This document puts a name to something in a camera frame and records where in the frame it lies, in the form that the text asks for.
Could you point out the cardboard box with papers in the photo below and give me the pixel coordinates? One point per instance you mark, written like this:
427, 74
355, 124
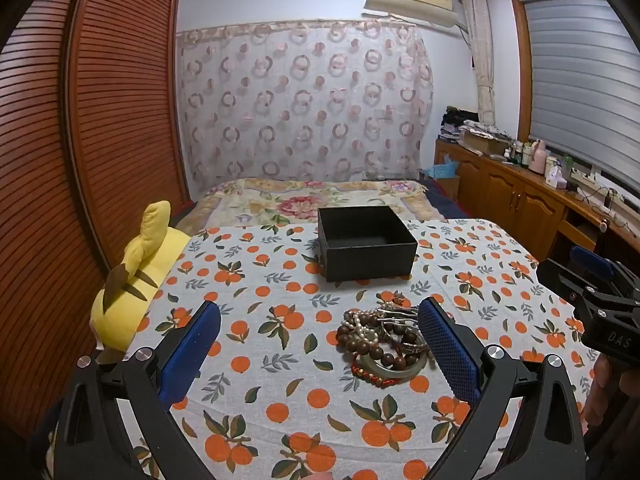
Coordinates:
482, 145

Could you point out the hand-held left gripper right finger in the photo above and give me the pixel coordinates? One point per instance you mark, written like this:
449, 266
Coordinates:
450, 355

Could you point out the pale jade bangle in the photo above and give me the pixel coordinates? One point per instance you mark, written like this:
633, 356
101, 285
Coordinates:
390, 374

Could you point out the yellow plush toy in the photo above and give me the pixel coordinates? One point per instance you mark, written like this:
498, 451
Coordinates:
145, 260

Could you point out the pink thermos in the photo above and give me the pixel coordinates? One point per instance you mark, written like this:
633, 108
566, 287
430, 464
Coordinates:
537, 157

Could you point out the blue plastic bag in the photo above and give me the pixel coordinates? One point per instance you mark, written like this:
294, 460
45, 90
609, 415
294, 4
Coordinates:
442, 169

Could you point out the wooden side cabinet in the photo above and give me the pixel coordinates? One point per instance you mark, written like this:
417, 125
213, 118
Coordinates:
500, 190

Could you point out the orange print tablecloth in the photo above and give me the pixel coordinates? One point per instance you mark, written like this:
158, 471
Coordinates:
280, 320

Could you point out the louvered wooden wardrobe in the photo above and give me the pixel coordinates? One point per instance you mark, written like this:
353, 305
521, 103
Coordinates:
115, 110

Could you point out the person's right hand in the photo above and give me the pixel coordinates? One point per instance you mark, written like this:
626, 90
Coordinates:
602, 390

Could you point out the grey window blind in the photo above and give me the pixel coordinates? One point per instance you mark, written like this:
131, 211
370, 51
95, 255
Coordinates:
585, 85

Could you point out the stack of folded clothes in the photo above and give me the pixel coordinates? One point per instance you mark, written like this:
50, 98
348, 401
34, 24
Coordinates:
455, 125

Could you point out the stack of thin metal bangles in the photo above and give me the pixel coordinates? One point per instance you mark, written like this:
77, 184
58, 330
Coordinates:
407, 345

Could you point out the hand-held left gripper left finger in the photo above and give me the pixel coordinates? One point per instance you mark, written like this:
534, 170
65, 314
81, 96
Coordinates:
192, 350

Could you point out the tissue box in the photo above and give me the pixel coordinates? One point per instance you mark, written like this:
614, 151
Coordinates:
556, 177

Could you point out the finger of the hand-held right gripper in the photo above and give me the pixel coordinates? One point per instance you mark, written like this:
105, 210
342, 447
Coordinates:
592, 260
560, 275

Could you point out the black cardboard box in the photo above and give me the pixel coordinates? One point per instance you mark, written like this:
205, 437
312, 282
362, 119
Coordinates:
370, 260

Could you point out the tied beige curtain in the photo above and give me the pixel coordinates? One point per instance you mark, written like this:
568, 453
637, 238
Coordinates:
482, 60

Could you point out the floral bed blanket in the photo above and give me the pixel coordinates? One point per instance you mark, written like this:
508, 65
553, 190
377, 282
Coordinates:
300, 205

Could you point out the white power strip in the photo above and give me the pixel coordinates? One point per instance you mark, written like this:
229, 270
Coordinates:
584, 176

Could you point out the group of small bottles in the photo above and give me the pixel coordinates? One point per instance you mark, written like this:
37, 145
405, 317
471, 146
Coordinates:
517, 155

